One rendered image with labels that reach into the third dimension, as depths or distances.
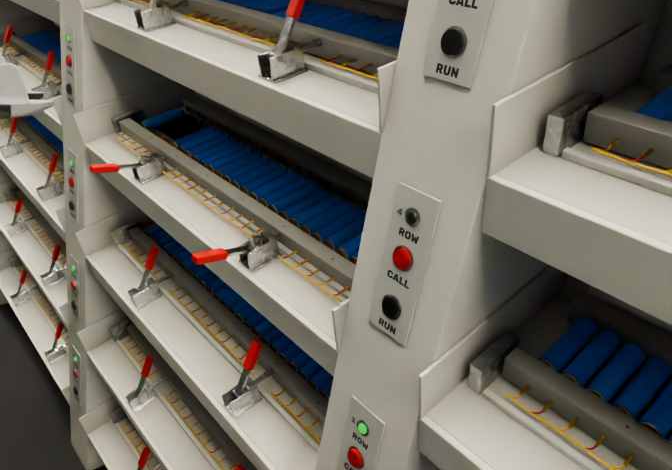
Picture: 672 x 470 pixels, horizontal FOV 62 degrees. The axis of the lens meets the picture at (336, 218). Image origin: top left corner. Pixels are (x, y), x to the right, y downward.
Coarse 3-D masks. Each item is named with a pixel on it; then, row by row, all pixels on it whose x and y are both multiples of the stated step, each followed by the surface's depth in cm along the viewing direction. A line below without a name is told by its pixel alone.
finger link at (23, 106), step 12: (0, 72) 62; (12, 72) 63; (0, 84) 62; (12, 84) 63; (0, 96) 63; (12, 96) 64; (24, 96) 64; (12, 108) 63; (24, 108) 64; (36, 108) 66
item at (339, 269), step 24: (144, 144) 84; (168, 144) 81; (192, 168) 75; (192, 192) 72; (216, 192) 71; (240, 192) 69; (240, 216) 67; (264, 216) 64; (288, 240) 61; (312, 240) 60; (288, 264) 59; (312, 264) 59; (336, 264) 56
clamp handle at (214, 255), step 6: (252, 240) 59; (246, 246) 60; (252, 246) 60; (198, 252) 56; (204, 252) 57; (210, 252) 57; (216, 252) 57; (222, 252) 57; (228, 252) 58; (234, 252) 58; (240, 252) 59; (246, 252) 59; (192, 258) 56; (198, 258) 55; (204, 258) 56; (210, 258) 56; (216, 258) 57; (222, 258) 57; (198, 264) 55
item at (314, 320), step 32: (128, 96) 91; (160, 96) 94; (96, 128) 89; (96, 160) 87; (128, 160) 83; (128, 192) 81; (160, 192) 75; (160, 224) 76; (192, 224) 68; (224, 224) 68; (256, 288) 59; (288, 288) 57; (320, 288) 57; (288, 320) 56; (320, 320) 53; (320, 352) 53
